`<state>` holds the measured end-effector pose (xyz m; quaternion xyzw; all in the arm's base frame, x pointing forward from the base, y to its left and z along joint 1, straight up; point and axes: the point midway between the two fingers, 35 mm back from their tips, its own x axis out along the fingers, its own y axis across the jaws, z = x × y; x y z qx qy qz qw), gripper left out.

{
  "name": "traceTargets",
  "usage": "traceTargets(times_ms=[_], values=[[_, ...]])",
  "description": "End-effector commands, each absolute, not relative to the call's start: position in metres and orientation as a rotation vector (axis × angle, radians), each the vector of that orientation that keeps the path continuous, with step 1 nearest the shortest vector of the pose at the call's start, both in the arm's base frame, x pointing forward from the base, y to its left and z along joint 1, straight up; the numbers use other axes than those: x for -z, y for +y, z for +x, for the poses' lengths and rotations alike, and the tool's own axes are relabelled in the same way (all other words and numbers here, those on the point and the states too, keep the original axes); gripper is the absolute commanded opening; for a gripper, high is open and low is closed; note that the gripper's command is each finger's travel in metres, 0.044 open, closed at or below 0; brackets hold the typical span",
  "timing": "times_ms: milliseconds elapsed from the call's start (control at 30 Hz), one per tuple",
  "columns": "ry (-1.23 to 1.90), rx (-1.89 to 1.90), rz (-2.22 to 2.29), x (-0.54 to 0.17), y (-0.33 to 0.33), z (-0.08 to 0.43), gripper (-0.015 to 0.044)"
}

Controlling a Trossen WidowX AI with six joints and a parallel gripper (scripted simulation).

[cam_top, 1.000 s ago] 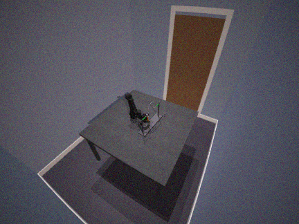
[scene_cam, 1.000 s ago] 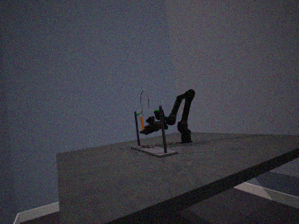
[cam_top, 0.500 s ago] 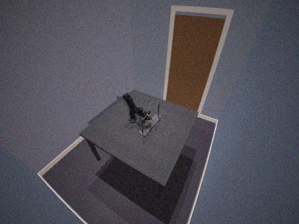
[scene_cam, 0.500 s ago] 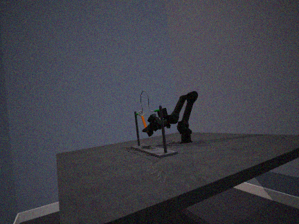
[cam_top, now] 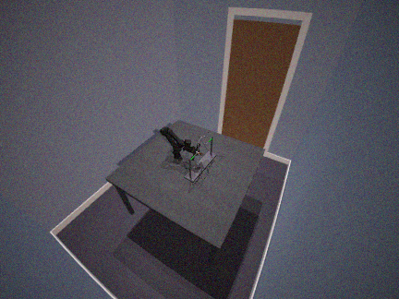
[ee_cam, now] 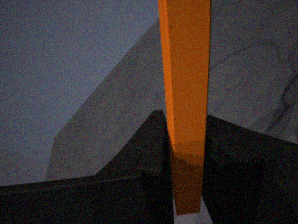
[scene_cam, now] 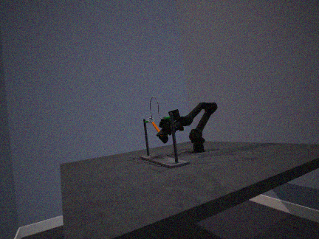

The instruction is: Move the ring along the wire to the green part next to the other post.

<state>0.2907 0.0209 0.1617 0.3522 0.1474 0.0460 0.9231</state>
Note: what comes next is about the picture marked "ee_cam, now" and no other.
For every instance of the orange handle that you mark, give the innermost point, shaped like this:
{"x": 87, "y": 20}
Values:
{"x": 185, "y": 28}

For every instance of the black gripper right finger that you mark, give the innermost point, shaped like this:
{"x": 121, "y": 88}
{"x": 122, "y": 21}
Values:
{"x": 249, "y": 178}

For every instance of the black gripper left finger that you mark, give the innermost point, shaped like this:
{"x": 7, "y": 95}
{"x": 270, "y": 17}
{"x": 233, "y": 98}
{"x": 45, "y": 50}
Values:
{"x": 134, "y": 188}

